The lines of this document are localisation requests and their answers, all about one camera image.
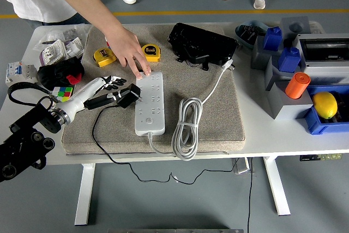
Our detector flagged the yellow lemon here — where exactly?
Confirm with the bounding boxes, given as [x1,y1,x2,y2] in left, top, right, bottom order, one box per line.
[311,92,339,120]

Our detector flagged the yellow tape measure marked 5m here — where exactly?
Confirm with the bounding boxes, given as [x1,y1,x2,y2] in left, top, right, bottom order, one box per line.
[140,44,161,63]

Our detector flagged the orange cylinder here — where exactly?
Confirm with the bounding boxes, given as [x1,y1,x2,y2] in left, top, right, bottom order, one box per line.
[285,72,311,99]

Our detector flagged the blue shape block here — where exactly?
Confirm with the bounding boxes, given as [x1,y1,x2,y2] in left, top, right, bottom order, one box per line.
[278,46,302,73]
[262,26,284,52]

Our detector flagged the yellow tape measure photo label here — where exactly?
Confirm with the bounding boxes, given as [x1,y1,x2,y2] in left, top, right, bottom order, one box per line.
[93,47,118,68]

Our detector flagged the grey-brown mat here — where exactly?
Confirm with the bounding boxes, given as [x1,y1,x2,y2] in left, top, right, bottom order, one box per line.
[61,24,246,155]

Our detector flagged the person's right hand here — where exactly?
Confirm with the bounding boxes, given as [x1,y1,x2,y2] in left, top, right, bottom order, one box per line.
[104,27,152,79]

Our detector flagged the white socket module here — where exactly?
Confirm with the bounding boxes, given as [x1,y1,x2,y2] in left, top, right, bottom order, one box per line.
[63,37,84,59]

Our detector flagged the grey electrical box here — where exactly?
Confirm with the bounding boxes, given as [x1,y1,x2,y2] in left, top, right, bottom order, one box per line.
[296,33,349,86]

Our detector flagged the white power strip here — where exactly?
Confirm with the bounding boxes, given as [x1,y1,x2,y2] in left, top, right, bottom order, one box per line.
[135,71,166,136]

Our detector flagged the metal bracket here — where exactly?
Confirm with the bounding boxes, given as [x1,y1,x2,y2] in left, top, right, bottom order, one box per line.
[231,157,251,174]

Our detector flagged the red clip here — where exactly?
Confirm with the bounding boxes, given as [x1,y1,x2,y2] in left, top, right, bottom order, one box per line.
[67,73,83,85]

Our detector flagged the black table control panel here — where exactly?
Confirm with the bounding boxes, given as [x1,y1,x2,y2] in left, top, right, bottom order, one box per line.
[299,153,343,162]

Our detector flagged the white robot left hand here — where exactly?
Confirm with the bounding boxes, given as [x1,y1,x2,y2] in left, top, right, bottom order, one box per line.
[54,75,128,121]

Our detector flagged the white circuit breaker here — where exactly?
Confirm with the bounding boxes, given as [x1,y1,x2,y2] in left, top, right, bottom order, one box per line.
[4,61,38,86]

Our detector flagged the black plug adapter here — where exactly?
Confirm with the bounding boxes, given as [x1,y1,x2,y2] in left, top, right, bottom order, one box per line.
[116,83,142,109]

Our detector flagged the small colourful puzzle cube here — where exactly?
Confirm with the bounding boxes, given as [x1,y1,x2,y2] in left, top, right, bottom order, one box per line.
[51,86,75,102]

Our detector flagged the white table leg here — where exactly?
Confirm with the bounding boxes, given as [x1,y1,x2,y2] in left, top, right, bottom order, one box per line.
[263,156,292,217]
[74,163,96,226]

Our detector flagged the thin black plug cord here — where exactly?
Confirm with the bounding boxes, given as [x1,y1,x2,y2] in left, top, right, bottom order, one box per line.
[92,103,240,186]

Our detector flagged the clear plastic parts bag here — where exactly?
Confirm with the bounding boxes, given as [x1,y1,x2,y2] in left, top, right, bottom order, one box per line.
[32,23,91,53]

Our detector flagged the black binder clips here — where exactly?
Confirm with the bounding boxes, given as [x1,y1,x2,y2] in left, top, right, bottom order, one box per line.
[240,25,267,45]

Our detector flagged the black cloth pouch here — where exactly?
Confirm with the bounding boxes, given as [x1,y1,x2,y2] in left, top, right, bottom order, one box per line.
[37,56,85,91]

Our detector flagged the white power strip cord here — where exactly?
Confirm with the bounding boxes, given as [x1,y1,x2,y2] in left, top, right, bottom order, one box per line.
[147,57,236,162]

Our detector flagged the black hanging cable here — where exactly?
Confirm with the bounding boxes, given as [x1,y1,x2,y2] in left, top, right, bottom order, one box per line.
[246,157,254,233]

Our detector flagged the blue plastic bin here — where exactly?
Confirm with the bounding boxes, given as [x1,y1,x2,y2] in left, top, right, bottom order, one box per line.
[296,84,349,135]

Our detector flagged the grey block with socket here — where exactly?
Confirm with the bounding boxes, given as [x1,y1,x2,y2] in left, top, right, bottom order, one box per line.
[264,52,302,92]
[250,35,285,70]
[268,80,314,121]

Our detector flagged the beige round object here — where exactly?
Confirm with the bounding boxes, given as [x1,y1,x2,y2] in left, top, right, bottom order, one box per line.
[309,20,326,35]

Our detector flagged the blue bowl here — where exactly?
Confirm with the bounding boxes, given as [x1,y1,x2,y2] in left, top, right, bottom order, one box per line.
[234,20,270,50]

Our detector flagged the white socket pack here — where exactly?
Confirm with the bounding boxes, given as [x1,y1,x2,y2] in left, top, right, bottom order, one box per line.
[40,39,68,66]

